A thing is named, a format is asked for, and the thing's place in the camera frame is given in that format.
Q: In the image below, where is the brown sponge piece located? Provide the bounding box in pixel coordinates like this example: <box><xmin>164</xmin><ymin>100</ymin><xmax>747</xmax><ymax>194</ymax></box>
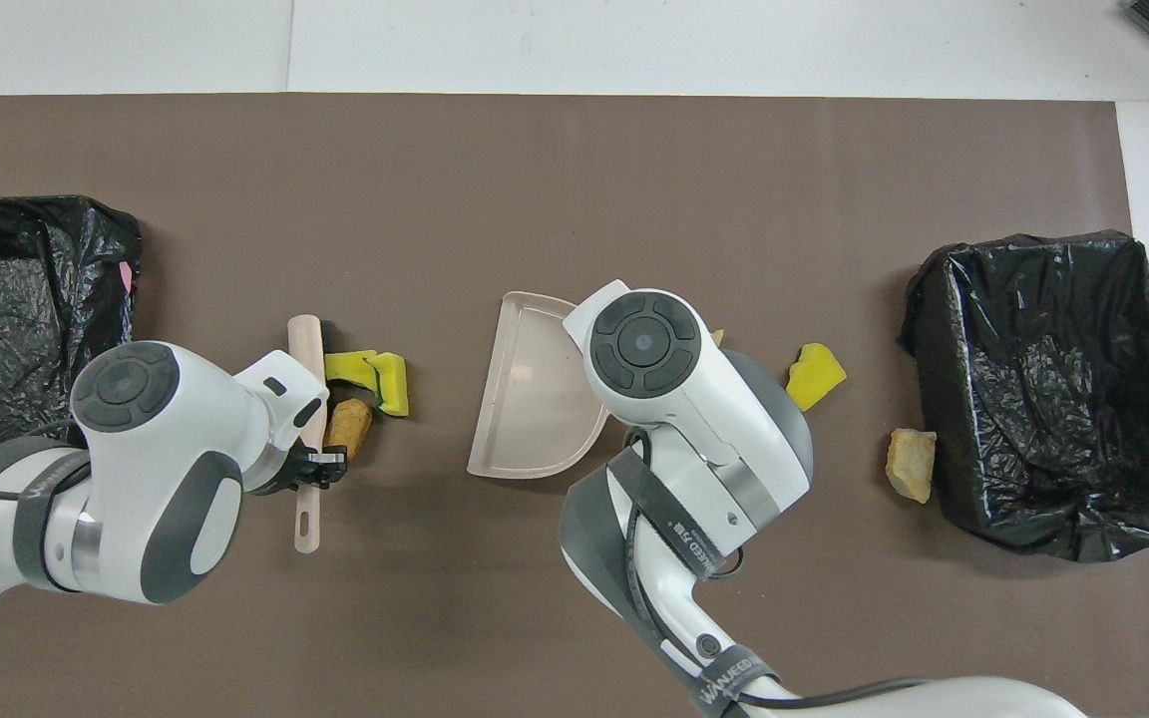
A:
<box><xmin>324</xmin><ymin>398</ymin><xmax>374</xmax><ymax>462</ymax></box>

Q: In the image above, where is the beige plastic dustpan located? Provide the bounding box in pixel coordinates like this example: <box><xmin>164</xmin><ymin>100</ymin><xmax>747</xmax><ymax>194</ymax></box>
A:
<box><xmin>466</xmin><ymin>290</ymin><xmax>625</xmax><ymax>481</ymax></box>

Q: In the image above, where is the beige handled black bristle brush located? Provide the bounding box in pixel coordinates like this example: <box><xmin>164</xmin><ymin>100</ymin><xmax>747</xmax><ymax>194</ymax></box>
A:
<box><xmin>286</xmin><ymin>314</ymin><xmax>336</xmax><ymax>555</ymax></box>

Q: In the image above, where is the large yellow sponge chunk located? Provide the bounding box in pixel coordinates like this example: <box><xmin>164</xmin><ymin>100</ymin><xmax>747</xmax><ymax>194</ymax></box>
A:
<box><xmin>786</xmin><ymin>343</ymin><xmax>849</xmax><ymax>413</ymax></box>

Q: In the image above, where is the brown paper table mat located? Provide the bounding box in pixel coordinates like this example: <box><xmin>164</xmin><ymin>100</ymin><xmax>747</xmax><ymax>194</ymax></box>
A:
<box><xmin>0</xmin><ymin>94</ymin><xmax>1149</xmax><ymax>718</ymax></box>

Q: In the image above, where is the small yellow sponge piece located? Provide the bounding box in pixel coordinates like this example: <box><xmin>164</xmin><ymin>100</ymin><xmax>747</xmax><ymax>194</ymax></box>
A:
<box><xmin>323</xmin><ymin>349</ymin><xmax>378</xmax><ymax>386</ymax></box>

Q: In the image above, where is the pale foam chunk orange side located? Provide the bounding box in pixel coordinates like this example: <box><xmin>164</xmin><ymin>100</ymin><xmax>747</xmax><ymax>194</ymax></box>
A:
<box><xmin>885</xmin><ymin>428</ymin><xmax>938</xmax><ymax>505</ymax></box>

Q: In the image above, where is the black bag lined bin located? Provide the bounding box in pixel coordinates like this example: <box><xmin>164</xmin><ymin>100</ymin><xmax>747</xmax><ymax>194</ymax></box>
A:
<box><xmin>897</xmin><ymin>230</ymin><xmax>1149</xmax><ymax>564</ymax></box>
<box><xmin>0</xmin><ymin>194</ymin><xmax>145</xmax><ymax>478</ymax></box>

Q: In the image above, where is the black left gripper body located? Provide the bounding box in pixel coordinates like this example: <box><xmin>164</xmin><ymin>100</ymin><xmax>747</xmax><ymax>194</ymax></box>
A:
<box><xmin>257</xmin><ymin>446</ymin><xmax>314</xmax><ymax>497</ymax></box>

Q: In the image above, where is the yellow green sponge piece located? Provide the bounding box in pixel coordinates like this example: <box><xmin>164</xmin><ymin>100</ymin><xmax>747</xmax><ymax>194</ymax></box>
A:
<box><xmin>363</xmin><ymin>352</ymin><xmax>411</xmax><ymax>418</ymax></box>

